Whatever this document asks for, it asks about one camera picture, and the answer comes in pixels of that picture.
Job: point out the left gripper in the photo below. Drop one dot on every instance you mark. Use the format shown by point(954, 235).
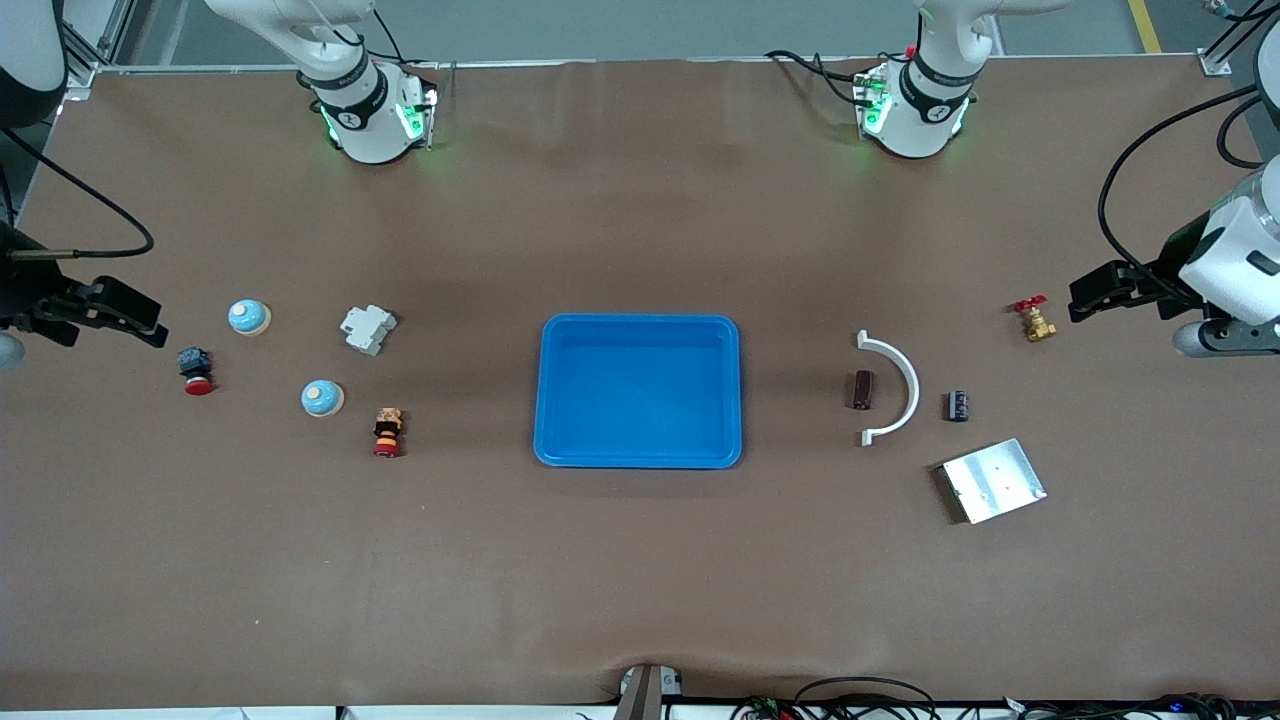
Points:
point(1163, 272)

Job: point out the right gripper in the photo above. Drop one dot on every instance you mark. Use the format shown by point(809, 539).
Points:
point(22, 298)

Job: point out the blue bell with cream button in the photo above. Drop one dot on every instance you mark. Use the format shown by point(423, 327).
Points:
point(247, 316)
point(320, 398)

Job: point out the dark capacitor with white print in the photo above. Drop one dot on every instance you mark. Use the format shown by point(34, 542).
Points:
point(959, 406)

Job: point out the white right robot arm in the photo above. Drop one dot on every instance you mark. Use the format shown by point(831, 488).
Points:
point(370, 130)

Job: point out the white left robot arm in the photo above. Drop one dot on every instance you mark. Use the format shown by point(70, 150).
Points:
point(920, 130)

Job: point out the blue plastic tray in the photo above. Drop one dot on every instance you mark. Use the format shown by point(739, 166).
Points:
point(640, 400)

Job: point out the black red mushroom push button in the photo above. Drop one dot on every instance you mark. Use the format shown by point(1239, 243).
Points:
point(195, 362)

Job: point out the aluminium plate with holes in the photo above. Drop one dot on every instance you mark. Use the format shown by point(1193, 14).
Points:
point(995, 482)

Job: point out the white circuit breaker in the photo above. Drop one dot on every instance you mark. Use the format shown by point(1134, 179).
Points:
point(368, 330)

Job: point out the red orange stacked push button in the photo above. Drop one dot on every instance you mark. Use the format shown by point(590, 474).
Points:
point(388, 430)

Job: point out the brown table mat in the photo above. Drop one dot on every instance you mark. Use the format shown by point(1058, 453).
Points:
point(640, 580)

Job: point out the grey metal table clamp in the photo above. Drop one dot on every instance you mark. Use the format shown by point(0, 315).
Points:
point(645, 695)

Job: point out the white semicircular bracket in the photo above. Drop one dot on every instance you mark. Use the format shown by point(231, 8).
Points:
point(912, 390)

